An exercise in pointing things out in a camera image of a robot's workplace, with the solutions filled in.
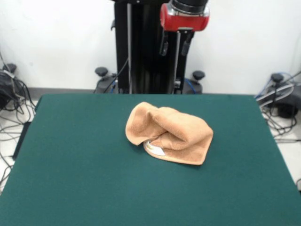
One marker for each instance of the black pedestal leg with knob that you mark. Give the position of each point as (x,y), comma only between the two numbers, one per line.
(198,75)
(101,71)

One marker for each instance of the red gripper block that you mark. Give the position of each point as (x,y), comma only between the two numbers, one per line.
(185,23)

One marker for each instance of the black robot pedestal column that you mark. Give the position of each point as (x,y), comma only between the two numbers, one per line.
(145,47)

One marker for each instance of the tan terry towel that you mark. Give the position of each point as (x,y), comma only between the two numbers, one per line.
(176,127)

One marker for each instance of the black pedestal foot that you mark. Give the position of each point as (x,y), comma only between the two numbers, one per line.
(277,77)
(9,67)

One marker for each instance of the dark green table cloth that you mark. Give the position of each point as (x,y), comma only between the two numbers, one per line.
(70,188)

